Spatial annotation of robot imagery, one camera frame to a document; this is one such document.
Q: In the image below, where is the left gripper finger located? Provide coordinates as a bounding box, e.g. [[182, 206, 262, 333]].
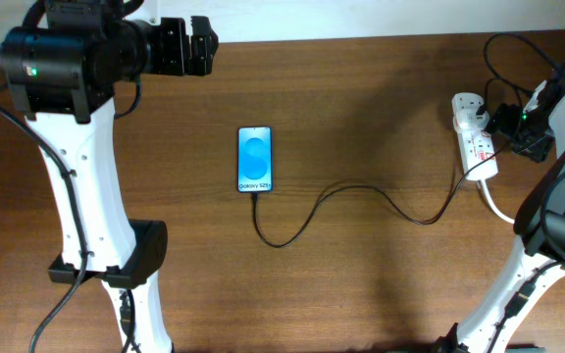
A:
[[186, 51, 213, 76], [191, 16, 219, 54]]

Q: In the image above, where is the black USB charging cable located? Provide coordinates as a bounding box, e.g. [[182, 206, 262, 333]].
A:
[[250, 76, 529, 249]]

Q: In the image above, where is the blue Samsung Galaxy smartphone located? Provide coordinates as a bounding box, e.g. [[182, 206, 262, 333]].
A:
[[237, 126, 274, 193]]

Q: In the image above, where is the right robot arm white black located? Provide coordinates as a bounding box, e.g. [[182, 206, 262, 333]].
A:
[[432, 63, 565, 352]]

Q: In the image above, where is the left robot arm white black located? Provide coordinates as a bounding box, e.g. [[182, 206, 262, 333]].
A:
[[0, 1, 219, 352]]

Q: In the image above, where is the white charger adapter plug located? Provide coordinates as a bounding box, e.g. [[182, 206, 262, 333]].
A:
[[453, 109, 489, 133]]

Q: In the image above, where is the white power strip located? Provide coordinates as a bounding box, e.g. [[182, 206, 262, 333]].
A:
[[451, 92, 498, 181]]

